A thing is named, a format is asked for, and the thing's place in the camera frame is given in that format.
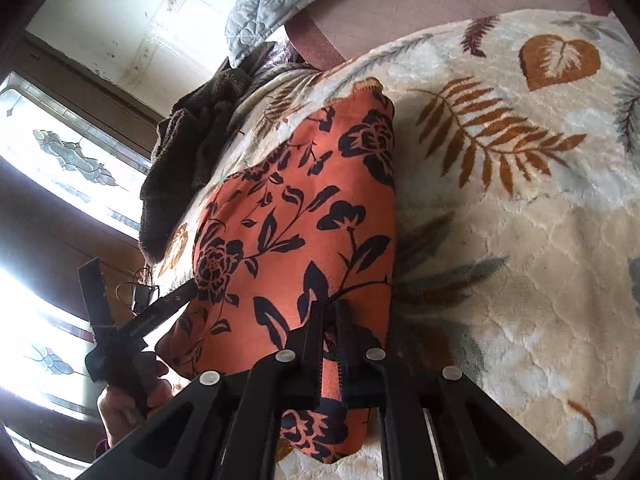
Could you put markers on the pink sofa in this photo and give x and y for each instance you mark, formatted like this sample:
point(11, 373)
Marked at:
point(425, 10)

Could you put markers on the grey quilted pillow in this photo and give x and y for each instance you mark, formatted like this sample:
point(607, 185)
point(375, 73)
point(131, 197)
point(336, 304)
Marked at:
point(280, 5)

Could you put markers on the dark brown fleece blanket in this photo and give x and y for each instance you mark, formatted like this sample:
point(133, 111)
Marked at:
point(180, 160)

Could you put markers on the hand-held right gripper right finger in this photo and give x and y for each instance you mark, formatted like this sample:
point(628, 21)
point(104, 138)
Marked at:
point(345, 330)

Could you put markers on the glass side door panel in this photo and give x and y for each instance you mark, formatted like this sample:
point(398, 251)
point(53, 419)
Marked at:
point(45, 360)

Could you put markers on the person's left hand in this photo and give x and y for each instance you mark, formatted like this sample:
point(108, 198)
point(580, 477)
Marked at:
point(122, 410)

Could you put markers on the purple cloth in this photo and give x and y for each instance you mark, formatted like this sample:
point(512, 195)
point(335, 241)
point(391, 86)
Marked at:
point(272, 62)

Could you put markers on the cream leaf-print blanket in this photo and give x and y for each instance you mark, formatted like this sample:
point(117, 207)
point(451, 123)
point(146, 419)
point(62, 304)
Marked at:
point(525, 260)

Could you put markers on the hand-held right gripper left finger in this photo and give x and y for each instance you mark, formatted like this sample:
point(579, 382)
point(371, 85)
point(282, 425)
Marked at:
point(312, 340)

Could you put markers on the orange floral shirt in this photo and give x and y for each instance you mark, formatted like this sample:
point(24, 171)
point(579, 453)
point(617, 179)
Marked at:
point(300, 210)

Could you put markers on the wooden stained glass door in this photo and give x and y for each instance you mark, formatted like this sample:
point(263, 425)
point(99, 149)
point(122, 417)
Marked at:
point(60, 150)

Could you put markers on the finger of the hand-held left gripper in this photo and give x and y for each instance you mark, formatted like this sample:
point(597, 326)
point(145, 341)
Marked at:
point(95, 290)
point(165, 307)

